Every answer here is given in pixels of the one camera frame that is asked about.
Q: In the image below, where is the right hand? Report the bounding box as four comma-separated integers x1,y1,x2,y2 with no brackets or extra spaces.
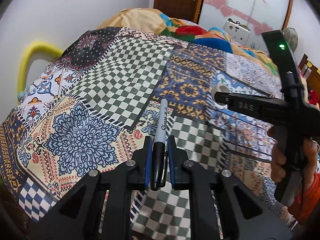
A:
267,126,320,196

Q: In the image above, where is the patchwork patterned bed quilt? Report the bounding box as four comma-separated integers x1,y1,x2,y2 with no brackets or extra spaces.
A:
1,27,293,239

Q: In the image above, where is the wooden headboard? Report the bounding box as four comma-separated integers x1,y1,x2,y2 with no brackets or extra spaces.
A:
298,54,320,96

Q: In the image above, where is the white sliding wardrobe with hearts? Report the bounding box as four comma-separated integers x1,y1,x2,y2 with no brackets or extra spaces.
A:
199,0,293,53

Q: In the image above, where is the white electronic box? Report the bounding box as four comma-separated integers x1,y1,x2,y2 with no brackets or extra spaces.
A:
223,18,251,46

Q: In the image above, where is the black Sharpie marker pen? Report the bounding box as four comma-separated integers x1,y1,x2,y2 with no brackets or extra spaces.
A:
150,99,168,191

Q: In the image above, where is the colourful orange blanket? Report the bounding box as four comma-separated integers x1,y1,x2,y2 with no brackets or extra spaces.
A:
98,8,279,76

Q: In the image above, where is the standing electric fan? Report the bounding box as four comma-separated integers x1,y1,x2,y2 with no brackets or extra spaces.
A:
282,28,298,52

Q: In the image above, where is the red plush toy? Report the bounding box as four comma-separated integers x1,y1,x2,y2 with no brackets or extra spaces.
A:
308,89,319,106

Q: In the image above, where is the beige tape roll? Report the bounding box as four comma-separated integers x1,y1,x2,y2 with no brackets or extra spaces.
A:
211,83,231,106

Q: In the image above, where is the yellow foam bed rail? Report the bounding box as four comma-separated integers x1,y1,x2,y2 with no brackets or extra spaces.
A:
17,41,64,102

